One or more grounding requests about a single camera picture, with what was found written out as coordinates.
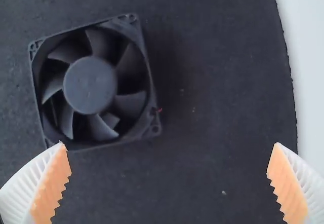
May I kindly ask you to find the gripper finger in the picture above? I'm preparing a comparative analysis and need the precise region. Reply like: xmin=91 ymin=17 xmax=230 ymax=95
xmin=0 ymin=140 xmax=73 ymax=224
xmin=265 ymin=142 xmax=324 ymax=224

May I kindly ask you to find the black square fan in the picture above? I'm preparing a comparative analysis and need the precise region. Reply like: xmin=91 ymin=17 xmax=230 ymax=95
xmin=27 ymin=12 xmax=164 ymax=154

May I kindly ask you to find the black mat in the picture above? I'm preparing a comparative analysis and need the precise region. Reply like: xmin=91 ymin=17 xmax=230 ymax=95
xmin=0 ymin=0 xmax=302 ymax=224

